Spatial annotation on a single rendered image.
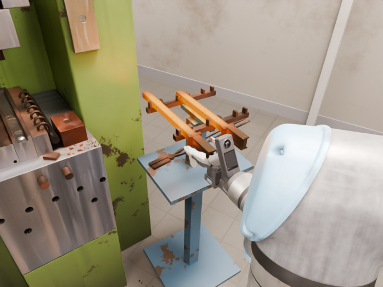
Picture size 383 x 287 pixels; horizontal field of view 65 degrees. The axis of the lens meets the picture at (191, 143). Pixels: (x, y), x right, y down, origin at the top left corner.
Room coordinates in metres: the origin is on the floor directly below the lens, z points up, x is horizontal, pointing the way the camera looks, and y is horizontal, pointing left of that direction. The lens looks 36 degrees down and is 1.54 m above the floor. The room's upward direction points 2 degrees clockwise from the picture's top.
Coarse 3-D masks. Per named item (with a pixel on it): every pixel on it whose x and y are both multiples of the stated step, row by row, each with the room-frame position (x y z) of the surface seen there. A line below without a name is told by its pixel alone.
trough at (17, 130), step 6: (0, 90) 1.07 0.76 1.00; (0, 96) 1.04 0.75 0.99; (6, 96) 1.03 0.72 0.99; (0, 102) 0.99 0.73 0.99; (6, 102) 0.99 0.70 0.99; (6, 108) 0.95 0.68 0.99; (12, 108) 0.95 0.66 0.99; (6, 114) 0.91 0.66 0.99; (12, 114) 0.91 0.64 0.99; (12, 120) 0.87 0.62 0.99; (18, 120) 0.86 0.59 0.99; (12, 126) 0.83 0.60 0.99; (18, 126) 0.83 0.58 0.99; (12, 132) 0.79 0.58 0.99; (18, 132) 0.80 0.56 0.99; (24, 132) 0.80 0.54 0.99; (24, 138) 0.77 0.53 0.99
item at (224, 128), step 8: (184, 96) 1.05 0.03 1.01; (192, 104) 0.99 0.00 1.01; (200, 104) 0.99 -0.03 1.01; (200, 112) 0.94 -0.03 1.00; (208, 112) 0.93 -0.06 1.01; (216, 120) 0.88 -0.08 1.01; (224, 128) 0.82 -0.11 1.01; (232, 128) 0.81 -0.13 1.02; (232, 136) 0.80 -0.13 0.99; (240, 136) 0.77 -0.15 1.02; (240, 144) 0.77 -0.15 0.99
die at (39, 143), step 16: (16, 96) 1.03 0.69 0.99; (0, 112) 0.90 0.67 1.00; (16, 112) 0.90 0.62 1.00; (0, 128) 0.81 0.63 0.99; (32, 128) 0.82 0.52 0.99; (0, 144) 0.73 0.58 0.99; (16, 144) 0.74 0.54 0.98; (32, 144) 0.76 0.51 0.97; (48, 144) 0.79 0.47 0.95; (0, 160) 0.70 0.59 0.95; (16, 160) 0.73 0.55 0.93
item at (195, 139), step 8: (144, 96) 1.05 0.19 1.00; (152, 96) 1.04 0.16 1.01; (152, 104) 1.00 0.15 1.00; (160, 104) 0.98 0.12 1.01; (160, 112) 0.94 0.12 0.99; (168, 112) 0.92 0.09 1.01; (168, 120) 0.89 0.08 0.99; (176, 120) 0.87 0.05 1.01; (184, 128) 0.82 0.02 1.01; (184, 136) 0.80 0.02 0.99; (192, 136) 0.77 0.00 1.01; (200, 136) 0.77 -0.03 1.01; (192, 144) 0.76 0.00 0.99; (200, 144) 0.73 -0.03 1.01; (208, 144) 0.73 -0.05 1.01; (208, 152) 0.69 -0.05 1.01
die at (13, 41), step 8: (0, 8) 0.80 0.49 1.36; (0, 16) 0.78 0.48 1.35; (8, 16) 0.79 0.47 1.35; (0, 24) 0.77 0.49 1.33; (8, 24) 0.79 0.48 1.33; (0, 32) 0.77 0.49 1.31; (8, 32) 0.78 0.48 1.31; (16, 32) 0.79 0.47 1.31; (0, 40) 0.77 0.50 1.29; (8, 40) 0.78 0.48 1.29; (16, 40) 0.79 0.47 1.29; (0, 48) 0.76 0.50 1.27
